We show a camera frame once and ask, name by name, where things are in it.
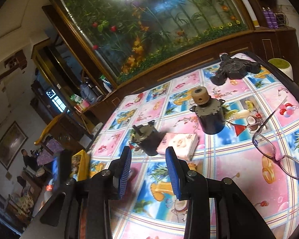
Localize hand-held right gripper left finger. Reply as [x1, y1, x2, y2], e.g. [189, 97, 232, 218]
[39, 146, 132, 239]

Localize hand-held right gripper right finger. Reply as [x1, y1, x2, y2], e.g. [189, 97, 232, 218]
[165, 146, 275, 239]

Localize yellow box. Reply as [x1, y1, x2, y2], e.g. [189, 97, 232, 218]
[72, 149, 90, 180]

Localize pink tissue pack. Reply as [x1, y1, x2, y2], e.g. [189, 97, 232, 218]
[156, 132, 199, 161]

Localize wooden chair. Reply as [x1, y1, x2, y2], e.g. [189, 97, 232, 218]
[34, 112, 73, 155]

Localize black motor with shaft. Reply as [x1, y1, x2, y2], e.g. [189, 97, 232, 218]
[130, 120, 166, 156]

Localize pink plastic container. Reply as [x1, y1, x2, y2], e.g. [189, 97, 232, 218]
[73, 94, 90, 112]

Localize black motor with tan wheel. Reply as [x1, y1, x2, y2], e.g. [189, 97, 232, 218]
[190, 86, 226, 135]

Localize black machine part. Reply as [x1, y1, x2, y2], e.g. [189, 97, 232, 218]
[209, 52, 262, 87]

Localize wooden framed aquarium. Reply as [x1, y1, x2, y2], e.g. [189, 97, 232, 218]
[48, 0, 257, 88]

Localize purple bottles pair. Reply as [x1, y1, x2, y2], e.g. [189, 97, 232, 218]
[261, 6, 279, 29]

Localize white roll with yellow band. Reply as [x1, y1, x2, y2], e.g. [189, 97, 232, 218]
[235, 0, 260, 28]

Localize framed wall painting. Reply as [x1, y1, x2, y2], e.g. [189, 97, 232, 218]
[0, 120, 30, 171]

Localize purple frame eyeglasses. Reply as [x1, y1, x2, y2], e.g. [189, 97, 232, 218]
[252, 95, 299, 180]

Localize wire basket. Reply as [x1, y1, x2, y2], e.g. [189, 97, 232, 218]
[273, 9, 290, 28]

